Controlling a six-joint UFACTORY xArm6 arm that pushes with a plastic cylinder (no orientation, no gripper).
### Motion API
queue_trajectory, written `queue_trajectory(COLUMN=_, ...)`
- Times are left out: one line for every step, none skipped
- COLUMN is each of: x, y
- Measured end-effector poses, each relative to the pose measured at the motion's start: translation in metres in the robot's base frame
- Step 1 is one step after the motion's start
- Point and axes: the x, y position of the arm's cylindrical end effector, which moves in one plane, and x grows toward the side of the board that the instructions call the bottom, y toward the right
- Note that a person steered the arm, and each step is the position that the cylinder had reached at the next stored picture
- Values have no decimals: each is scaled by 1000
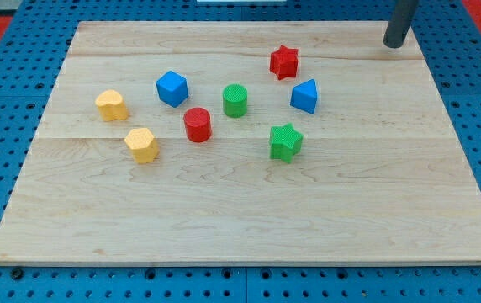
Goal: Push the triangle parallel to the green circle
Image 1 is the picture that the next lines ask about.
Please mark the green cylinder block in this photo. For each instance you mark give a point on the green cylinder block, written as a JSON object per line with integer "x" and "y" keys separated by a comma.
{"x": 234, "y": 100}

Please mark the yellow hexagon block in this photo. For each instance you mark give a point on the yellow hexagon block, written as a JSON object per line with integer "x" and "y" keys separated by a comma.
{"x": 142, "y": 145}

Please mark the blue triangle block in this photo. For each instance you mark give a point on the blue triangle block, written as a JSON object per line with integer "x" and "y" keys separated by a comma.
{"x": 304, "y": 96}

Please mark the yellow heart block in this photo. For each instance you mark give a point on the yellow heart block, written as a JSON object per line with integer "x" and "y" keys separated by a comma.
{"x": 111, "y": 106}

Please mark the red star block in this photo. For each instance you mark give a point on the red star block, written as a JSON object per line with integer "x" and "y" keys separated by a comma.
{"x": 284, "y": 62}

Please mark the wooden board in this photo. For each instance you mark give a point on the wooden board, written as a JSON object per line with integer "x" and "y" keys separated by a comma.
{"x": 380, "y": 180}

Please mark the blue cube block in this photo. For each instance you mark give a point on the blue cube block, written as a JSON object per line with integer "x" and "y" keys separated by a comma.
{"x": 172, "y": 88}

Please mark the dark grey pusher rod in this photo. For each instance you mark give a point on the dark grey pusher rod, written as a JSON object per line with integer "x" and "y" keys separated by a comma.
{"x": 399, "y": 23}

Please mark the red cylinder block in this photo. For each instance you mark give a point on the red cylinder block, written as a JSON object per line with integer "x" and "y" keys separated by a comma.
{"x": 197, "y": 124}

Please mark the green star block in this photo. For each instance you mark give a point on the green star block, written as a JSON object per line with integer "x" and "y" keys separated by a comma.
{"x": 285, "y": 142}

